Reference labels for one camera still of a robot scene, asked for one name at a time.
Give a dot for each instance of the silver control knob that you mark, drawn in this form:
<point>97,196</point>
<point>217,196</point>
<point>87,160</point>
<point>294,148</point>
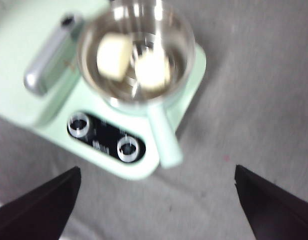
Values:
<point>128,149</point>
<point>79,125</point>

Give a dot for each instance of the green griddle cover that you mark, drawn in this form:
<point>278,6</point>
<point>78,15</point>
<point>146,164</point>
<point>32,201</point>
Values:
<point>13,50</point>

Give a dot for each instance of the twisted white steamed bun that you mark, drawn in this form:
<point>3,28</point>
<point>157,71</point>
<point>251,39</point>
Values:
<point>152,72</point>

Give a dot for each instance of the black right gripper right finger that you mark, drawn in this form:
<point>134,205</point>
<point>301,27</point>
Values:
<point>276,212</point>

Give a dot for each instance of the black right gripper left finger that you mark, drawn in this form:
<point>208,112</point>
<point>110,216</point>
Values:
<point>36,212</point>

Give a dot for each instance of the smooth white steamed bun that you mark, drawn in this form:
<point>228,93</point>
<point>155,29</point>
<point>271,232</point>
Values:
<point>113,57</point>

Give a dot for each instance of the green breakfast machine base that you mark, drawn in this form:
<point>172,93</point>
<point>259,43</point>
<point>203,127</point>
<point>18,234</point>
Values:
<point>133,171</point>

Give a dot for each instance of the black control panel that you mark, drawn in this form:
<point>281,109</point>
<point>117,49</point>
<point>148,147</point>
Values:
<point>103,140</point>

